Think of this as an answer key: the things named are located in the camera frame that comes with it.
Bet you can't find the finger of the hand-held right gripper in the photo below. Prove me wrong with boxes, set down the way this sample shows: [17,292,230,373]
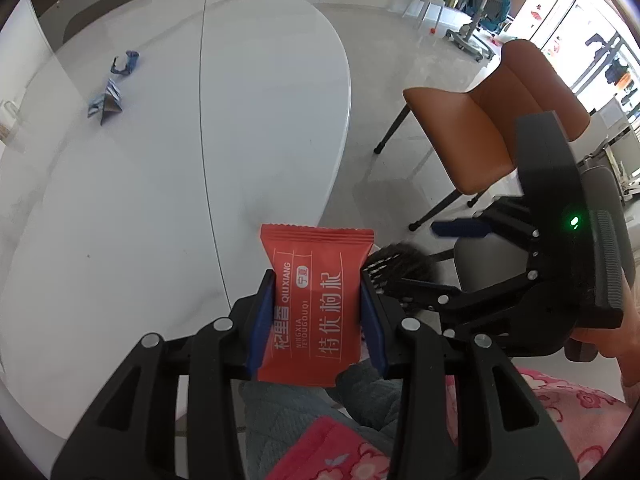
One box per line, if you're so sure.
[361,255,546,356]
[431,195,543,273]

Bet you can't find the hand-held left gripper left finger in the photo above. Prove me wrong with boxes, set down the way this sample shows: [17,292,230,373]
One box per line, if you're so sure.
[50,269,277,480]

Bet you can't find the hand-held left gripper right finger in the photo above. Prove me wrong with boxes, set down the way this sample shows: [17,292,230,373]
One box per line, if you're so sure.
[359,274,581,480]

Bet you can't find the red snack packet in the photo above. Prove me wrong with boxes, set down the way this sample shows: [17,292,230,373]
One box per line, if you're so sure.
[257,224,376,388]

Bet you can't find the person's right hand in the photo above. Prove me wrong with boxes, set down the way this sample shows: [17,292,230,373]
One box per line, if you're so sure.
[617,265,640,391]

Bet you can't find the blue grey quilted pants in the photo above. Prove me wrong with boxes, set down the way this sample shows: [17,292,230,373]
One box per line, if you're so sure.
[235,360,406,480]

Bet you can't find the orange leather chair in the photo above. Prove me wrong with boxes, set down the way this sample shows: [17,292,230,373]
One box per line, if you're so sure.
[374,39,592,233]

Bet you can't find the clothes drying rack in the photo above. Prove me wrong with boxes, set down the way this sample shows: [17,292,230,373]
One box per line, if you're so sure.
[585,30,636,91]

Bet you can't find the teal office chair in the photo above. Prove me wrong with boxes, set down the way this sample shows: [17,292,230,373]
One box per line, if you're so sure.
[445,0,511,61]

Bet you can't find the white plastic stool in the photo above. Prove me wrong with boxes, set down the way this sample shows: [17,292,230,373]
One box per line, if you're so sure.
[402,0,446,28]

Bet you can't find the folded blue silver wrapper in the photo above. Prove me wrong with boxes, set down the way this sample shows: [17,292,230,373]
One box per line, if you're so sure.
[87,79,124,123]

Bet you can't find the crumpled foil wrapper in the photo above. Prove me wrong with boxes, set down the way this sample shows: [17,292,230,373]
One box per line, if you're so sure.
[111,50,141,76]

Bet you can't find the grey dining chair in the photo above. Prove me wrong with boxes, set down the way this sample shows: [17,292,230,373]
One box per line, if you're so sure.
[62,0,151,46]

